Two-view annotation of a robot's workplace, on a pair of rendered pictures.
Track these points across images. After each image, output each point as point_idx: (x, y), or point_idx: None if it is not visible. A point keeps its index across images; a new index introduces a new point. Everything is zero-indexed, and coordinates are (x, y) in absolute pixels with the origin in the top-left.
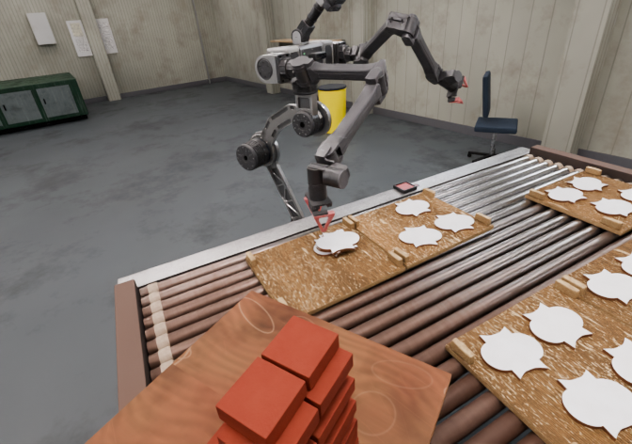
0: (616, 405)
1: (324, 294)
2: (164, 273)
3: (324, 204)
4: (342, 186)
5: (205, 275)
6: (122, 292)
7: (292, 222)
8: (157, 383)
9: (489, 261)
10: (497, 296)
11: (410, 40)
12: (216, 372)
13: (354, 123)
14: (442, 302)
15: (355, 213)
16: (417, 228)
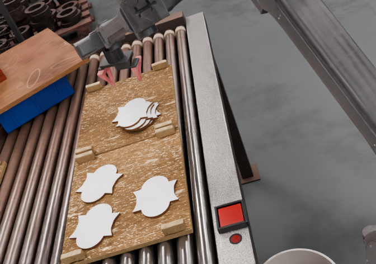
0: None
1: (90, 108)
2: (192, 29)
3: (100, 62)
4: (79, 56)
5: (172, 50)
6: (170, 16)
7: (217, 91)
8: (59, 39)
9: (32, 233)
10: (4, 215)
11: None
12: (47, 55)
13: (106, 26)
14: (32, 177)
15: (202, 147)
16: (112, 184)
